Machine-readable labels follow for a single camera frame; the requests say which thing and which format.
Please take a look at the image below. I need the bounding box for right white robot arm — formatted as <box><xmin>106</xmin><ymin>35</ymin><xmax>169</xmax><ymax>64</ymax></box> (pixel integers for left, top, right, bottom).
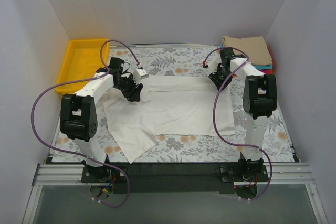
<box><xmin>203</xmin><ymin>47</ymin><xmax>278</xmax><ymax>181</ymax></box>

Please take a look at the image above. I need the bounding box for aluminium frame rail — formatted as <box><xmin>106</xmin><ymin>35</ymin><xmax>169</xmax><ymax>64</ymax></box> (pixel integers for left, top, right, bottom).
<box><xmin>23</xmin><ymin>163</ymin><xmax>327</xmax><ymax>223</ymax></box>

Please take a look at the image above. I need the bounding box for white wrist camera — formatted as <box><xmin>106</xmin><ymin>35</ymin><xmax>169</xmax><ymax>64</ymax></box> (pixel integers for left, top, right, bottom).
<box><xmin>203</xmin><ymin>61</ymin><xmax>221</xmax><ymax>76</ymax></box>
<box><xmin>133</xmin><ymin>64</ymin><xmax>149</xmax><ymax>84</ymax></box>

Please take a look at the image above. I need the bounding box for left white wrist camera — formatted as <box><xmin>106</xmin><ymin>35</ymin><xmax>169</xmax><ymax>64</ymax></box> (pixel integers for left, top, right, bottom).
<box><xmin>133</xmin><ymin>64</ymin><xmax>149</xmax><ymax>84</ymax></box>

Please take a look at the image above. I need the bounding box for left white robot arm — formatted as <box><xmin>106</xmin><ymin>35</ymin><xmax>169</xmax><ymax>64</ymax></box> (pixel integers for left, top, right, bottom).
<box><xmin>60</xmin><ymin>58</ymin><xmax>149</xmax><ymax>182</ymax></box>

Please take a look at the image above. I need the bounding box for yellow plastic bin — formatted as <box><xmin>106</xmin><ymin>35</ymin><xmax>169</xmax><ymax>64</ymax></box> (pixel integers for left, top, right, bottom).
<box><xmin>56</xmin><ymin>39</ymin><xmax>109</xmax><ymax>84</ymax></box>

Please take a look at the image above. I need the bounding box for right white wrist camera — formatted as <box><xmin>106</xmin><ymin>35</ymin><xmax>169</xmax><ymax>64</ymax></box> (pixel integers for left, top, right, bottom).
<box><xmin>203</xmin><ymin>61</ymin><xmax>221</xmax><ymax>76</ymax></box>

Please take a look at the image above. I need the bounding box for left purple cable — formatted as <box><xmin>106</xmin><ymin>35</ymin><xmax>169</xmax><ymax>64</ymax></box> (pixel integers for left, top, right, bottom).
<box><xmin>30</xmin><ymin>40</ymin><xmax>131</xmax><ymax>208</ymax></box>

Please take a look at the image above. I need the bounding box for beige folded t shirt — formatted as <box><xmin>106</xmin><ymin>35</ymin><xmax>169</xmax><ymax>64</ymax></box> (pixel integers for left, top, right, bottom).
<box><xmin>222</xmin><ymin>36</ymin><xmax>272</xmax><ymax>66</ymax></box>

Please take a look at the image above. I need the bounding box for teal folded t shirt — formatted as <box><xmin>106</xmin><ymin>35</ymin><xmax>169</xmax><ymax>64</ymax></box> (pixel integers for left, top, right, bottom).
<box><xmin>219</xmin><ymin>47</ymin><xmax>273</xmax><ymax>70</ymax></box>

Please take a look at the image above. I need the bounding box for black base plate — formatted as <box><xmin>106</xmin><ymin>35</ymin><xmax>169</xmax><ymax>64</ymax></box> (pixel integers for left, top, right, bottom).
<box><xmin>81</xmin><ymin>163</ymin><xmax>271</xmax><ymax>197</ymax></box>

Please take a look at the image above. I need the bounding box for floral patterned table mat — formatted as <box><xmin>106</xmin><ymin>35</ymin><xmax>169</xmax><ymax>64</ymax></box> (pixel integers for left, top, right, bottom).
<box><xmin>52</xmin><ymin>47</ymin><xmax>295</xmax><ymax>163</ymax></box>

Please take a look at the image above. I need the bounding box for white t shirt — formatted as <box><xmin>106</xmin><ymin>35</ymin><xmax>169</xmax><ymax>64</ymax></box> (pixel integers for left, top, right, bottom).
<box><xmin>103</xmin><ymin>76</ymin><xmax>235</xmax><ymax>163</ymax></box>

